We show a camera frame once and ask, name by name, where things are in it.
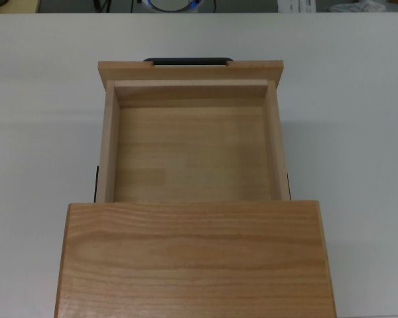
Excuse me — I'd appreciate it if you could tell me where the grey crumpled plastic bag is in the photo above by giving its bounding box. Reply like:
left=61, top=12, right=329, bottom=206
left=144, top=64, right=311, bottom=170
left=330, top=1, right=387, bottom=14

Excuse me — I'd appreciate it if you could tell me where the pale wooden desk top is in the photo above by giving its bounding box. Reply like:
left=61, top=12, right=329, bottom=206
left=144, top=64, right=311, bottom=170
left=0, top=0, right=41, bottom=14

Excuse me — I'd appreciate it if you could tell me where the wooden drawer cabinet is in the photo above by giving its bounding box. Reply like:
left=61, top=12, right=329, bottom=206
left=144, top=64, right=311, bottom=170
left=54, top=199, right=338, bottom=318

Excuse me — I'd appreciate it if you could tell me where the white printed paper sheet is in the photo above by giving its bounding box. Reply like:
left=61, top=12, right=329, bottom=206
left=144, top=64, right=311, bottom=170
left=277, top=0, right=317, bottom=14

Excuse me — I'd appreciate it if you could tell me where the wooden drawer with black handle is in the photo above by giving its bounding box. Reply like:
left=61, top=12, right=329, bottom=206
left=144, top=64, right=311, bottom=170
left=93, top=57, right=292, bottom=203

